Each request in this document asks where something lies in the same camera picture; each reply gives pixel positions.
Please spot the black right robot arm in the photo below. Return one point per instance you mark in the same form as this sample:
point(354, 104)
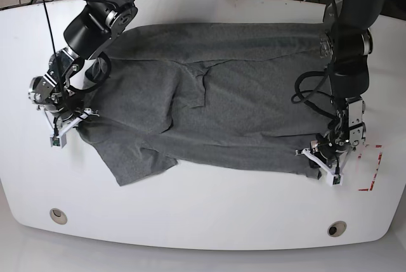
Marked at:
point(97, 26)

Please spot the right table cable grommet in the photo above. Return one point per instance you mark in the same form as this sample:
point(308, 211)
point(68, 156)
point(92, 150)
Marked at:
point(337, 229)

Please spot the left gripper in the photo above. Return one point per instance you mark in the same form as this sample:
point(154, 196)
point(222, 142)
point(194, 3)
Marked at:
point(330, 157)

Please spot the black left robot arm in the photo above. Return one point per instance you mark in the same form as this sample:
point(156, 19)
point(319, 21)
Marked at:
point(336, 92)

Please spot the table cable grommet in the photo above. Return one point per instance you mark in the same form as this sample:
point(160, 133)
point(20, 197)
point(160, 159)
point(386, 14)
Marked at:
point(337, 229)
point(58, 216)

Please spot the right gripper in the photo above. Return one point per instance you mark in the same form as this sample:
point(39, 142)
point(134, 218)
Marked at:
point(60, 125)

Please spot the red tape rectangle marking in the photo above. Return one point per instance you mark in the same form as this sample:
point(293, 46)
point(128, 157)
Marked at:
point(367, 168)

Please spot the left table cable grommet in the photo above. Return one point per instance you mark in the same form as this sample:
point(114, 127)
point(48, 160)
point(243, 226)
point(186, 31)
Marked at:
point(58, 216)

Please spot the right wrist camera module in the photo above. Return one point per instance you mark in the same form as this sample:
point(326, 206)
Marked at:
point(58, 141)

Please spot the grey t-shirt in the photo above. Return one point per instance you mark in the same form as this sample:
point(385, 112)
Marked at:
point(209, 93)

